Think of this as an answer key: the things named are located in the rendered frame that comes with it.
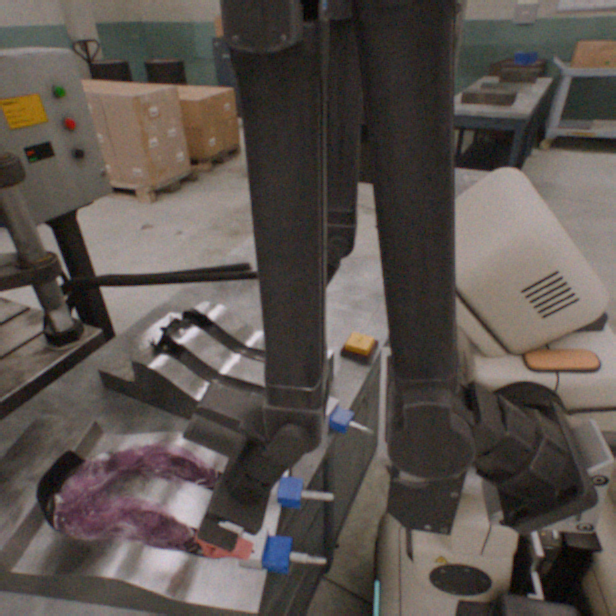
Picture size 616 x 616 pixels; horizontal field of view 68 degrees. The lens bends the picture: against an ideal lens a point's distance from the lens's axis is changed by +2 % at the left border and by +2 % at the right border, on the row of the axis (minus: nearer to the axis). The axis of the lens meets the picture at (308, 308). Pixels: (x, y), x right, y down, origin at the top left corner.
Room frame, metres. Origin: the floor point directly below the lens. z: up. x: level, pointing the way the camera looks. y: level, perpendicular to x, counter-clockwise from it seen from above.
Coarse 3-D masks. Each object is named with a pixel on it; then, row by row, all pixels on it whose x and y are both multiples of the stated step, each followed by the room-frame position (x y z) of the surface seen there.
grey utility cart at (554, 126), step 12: (564, 72) 5.55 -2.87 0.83; (576, 72) 5.50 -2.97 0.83; (588, 72) 5.45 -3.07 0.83; (600, 72) 5.41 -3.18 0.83; (612, 72) 5.37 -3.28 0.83; (564, 84) 5.55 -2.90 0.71; (564, 96) 5.53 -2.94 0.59; (552, 108) 5.91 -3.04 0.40; (552, 120) 5.55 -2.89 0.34; (564, 120) 5.92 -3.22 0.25; (576, 120) 5.87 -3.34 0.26; (552, 132) 5.52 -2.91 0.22; (564, 132) 5.47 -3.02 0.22; (576, 132) 5.43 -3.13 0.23; (588, 132) 5.38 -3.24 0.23; (600, 132) 5.34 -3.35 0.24; (612, 132) 5.29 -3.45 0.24; (540, 144) 5.55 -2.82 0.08
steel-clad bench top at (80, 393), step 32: (224, 256) 1.50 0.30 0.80; (192, 288) 1.27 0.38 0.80; (224, 288) 1.27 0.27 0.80; (256, 288) 1.26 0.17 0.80; (352, 288) 1.25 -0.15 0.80; (256, 320) 1.08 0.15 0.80; (352, 320) 1.07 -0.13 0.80; (384, 320) 1.06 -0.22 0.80; (96, 352) 0.96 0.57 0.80; (64, 384) 0.83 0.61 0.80; (96, 384) 0.83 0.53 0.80; (352, 384) 0.80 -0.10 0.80; (32, 416) 0.73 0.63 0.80; (96, 416) 0.72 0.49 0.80; (128, 416) 0.72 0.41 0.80; (160, 416) 0.72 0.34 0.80; (0, 448) 0.65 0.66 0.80; (320, 448) 0.62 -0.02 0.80; (288, 512) 0.48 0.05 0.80; (0, 608) 0.34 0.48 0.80; (32, 608) 0.34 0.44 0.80; (64, 608) 0.34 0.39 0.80; (96, 608) 0.33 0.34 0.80
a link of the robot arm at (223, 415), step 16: (208, 400) 0.34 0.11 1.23; (224, 400) 0.35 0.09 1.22; (240, 400) 0.35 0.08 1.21; (256, 400) 0.36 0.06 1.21; (192, 416) 0.33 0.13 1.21; (208, 416) 0.33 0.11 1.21; (224, 416) 0.33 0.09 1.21; (240, 416) 0.33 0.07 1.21; (256, 416) 0.34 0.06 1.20; (192, 432) 0.33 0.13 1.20; (208, 432) 0.33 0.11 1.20; (224, 432) 0.33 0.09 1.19; (240, 432) 0.33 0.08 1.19; (256, 432) 0.32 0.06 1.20; (288, 432) 0.29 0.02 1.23; (304, 432) 0.29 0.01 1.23; (208, 448) 0.32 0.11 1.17; (224, 448) 0.32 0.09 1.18; (272, 448) 0.29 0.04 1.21; (288, 448) 0.29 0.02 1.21; (304, 448) 0.28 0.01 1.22; (288, 464) 0.29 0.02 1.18
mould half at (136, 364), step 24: (216, 312) 0.94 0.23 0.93; (144, 336) 0.94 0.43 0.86; (192, 336) 0.84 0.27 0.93; (240, 336) 0.89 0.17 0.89; (120, 360) 0.85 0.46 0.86; (144, 360) 0.76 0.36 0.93; (168, 360) 0.76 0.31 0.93; (216, 360) 0.80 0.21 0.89; (240, 360) 0.81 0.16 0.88; (120, 384) 0.79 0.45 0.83; (144, 384) 0.75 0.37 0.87; (168, 384) 0.72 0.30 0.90; (192, 384) 0.72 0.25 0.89; (168, 408) 0.73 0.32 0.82; (192, 408) 0.69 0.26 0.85
